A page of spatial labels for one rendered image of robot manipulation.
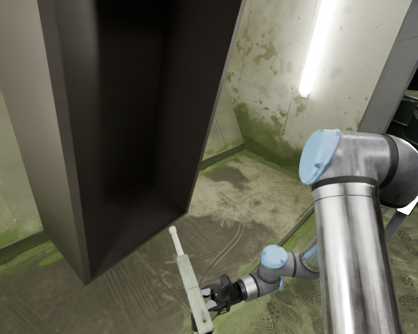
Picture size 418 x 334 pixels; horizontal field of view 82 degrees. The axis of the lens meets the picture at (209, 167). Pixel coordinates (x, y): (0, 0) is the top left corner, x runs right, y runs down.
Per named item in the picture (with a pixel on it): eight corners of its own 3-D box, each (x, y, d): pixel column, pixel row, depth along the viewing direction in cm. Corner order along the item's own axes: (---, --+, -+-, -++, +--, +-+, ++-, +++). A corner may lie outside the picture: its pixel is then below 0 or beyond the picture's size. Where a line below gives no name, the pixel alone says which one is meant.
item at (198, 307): (212, 360, 86) (215, 325, 74) (200, 365, 84) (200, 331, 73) (178, 254, 125) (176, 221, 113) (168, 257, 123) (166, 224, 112)
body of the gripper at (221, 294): (215, 317, 90) (244, 306, 94) (217, 304, 85) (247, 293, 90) (208, 298, 96) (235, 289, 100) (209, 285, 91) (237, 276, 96)
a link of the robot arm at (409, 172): (438, 127, 49) (314, 257, 99) (377, 121, 50) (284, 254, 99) (477, 169, 42) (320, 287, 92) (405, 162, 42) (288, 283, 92)
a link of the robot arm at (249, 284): (259, 289, 90) (246, 268, 98) (248, 293, 89) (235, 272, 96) (255, 303, 95) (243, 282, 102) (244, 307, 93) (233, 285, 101)
